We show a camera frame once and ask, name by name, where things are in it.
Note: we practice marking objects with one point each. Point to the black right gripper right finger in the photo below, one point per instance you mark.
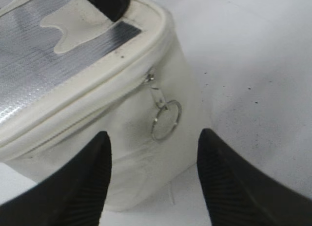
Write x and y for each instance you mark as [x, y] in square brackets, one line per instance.
[238, 194]

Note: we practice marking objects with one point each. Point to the cream bag with silver panel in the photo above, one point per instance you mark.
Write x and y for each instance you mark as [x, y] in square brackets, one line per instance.
[68, 72]

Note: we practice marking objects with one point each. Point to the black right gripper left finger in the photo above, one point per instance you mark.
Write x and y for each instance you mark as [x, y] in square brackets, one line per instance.
[72, 196]

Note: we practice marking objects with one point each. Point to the silver zipper pull with ring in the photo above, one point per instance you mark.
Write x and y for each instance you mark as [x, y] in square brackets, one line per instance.
[168, 113]

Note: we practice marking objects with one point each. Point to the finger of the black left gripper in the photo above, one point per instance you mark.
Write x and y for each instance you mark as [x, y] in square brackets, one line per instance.
[114, 9]

